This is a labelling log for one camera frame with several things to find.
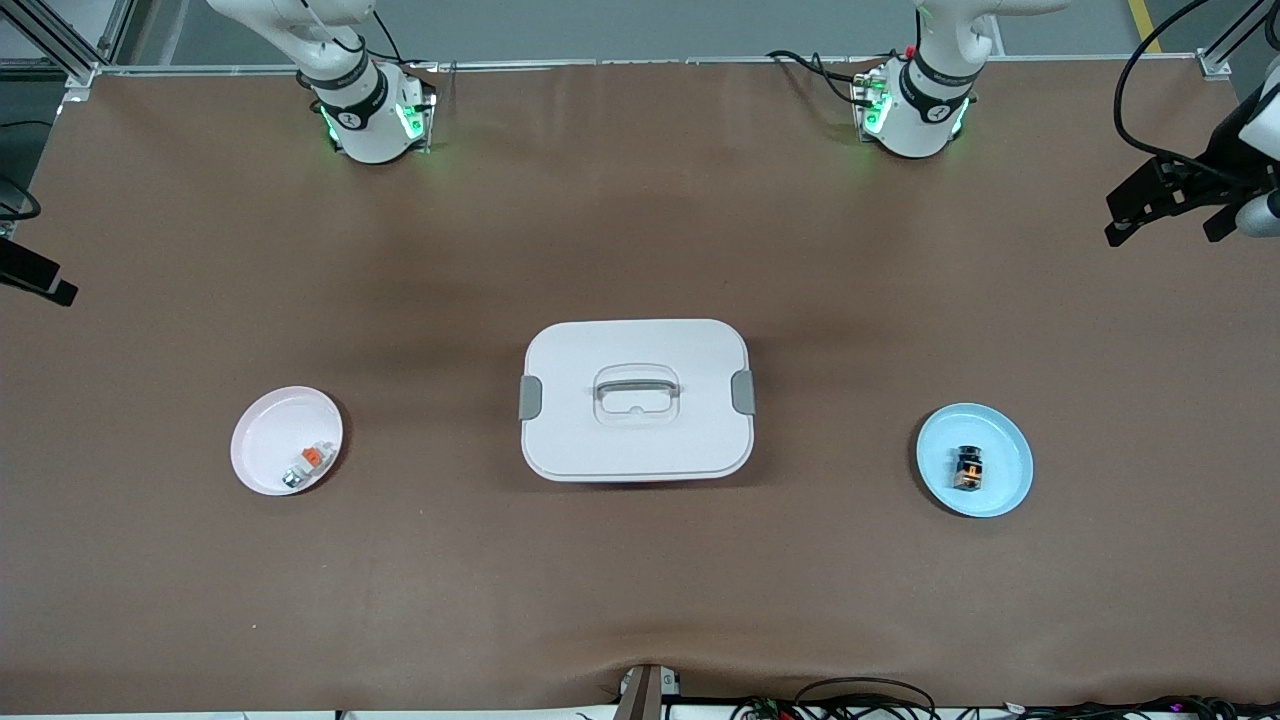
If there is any white switch with orange tab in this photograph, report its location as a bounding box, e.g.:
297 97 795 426
280 442 338 491

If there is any orange black push-button switch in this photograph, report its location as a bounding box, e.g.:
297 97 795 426
951 444 990 494

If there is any light blue round plate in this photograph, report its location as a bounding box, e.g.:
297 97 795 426
915 402 1035 519

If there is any black base cable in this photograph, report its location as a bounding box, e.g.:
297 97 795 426
360 5 411 66
767 48 881 106

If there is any brown table mat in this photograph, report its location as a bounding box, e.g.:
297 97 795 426
0 62 1280 713

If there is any white lidded storage box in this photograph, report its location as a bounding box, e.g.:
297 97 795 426
518 318 758 485

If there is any pink round plate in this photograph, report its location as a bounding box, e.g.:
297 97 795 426
230 386 345 498

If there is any black cable bundle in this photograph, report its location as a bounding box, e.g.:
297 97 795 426
730 677 1280 720

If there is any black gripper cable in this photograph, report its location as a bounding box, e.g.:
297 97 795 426
1114 0 1236 176
0 178 43 223

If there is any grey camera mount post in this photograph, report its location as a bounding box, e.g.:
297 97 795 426
612 663 683 720

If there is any aluminium frame profile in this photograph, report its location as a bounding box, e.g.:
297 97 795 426
0 0 136 89
1198 0 1280 79

